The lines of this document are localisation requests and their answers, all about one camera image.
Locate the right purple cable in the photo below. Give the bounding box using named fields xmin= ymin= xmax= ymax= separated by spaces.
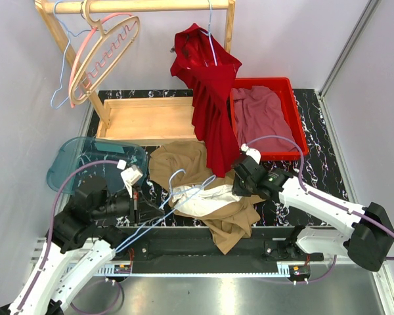
xmin=246 ymin=135 xmax=394 ymax=261

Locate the pink wooden hanger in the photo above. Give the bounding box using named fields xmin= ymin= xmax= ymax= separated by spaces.
xmin=68 ymin=1 xmax=141 ymax=107

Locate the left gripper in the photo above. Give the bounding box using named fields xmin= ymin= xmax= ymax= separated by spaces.
xmin=93 ymin=182 xmax=165 ymax=226

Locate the mauve cloth in bin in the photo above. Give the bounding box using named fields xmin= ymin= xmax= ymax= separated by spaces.
xmin=232 ymin=86 xmax=297 ymax=153

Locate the red plastic bin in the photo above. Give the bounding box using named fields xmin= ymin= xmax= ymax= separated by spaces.
xmin=230 ymin=77 xmax=308 ymax=161

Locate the wooden clothes rack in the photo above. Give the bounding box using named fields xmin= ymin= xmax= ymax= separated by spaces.
xmin=35 ymin=1 xmax=235 ymax=146

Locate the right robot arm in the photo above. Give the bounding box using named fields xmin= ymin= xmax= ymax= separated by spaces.
xmin=232 ymin=154 xmax=394 ymax=272

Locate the blue wire hanger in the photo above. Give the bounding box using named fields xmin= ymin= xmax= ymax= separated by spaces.
xmin=207 ymin=0 xmax=218 ymax=66
xmin=50 ymin=1 xmax=90 ymax=110
xmin=113 ymin=169 xmax=217 ymax=254

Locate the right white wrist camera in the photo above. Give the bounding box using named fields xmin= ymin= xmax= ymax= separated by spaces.
xmin=240 ymin=144 xmax=261 ymax=164

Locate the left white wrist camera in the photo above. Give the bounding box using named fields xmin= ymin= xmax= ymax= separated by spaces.
xmin=117 ymin=159 xmax=143 ymax=198

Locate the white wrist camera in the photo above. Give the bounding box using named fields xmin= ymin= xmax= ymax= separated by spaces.
xmin=117 ymin=159 xmax=143 ymax=198
xmin=240 ymin=144 xmax=261 ymax=164

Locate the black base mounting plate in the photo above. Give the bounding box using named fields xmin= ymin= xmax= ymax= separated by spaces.
xmin=114 ymin=226 xmax=324 ymax=276

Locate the red pleated skirt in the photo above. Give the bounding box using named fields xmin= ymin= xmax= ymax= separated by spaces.
xmin=170 ymin=24 xmax=242 ymax=177

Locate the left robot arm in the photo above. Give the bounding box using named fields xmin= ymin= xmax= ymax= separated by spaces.
xmin=0 ymin=175 xmax=140 ymax=314

